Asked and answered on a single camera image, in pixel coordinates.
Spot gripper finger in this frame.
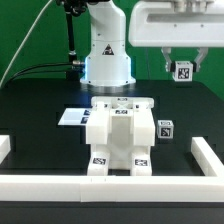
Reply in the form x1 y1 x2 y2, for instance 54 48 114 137
161 47 173 72
193 47 208 72

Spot white chair back frame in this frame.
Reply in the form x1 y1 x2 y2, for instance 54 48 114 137
86 96 155 146

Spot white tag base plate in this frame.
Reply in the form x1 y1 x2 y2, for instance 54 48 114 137
58 108 91 126

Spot white U-shaped obstacle fence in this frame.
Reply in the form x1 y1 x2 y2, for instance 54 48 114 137
0 137 224 202

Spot white chair seat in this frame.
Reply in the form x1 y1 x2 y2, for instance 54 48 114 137
108 116 132 170

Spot white block at left edge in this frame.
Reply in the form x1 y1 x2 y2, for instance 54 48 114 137
0 135 11 164

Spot white tagged cube nut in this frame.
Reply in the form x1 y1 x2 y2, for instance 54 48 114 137
157 120 174 139
173 61 193 82

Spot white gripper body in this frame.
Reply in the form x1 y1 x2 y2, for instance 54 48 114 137
129 0 224 47

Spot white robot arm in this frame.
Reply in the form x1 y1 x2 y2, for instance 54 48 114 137
81 0 224 89

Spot grey cable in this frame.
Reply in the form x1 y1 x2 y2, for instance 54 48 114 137
0 0 54 90

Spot black cables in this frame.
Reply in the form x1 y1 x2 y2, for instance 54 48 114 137
2 61 86 88

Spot black camera stand pole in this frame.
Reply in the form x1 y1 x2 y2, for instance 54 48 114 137
55 0 87 81

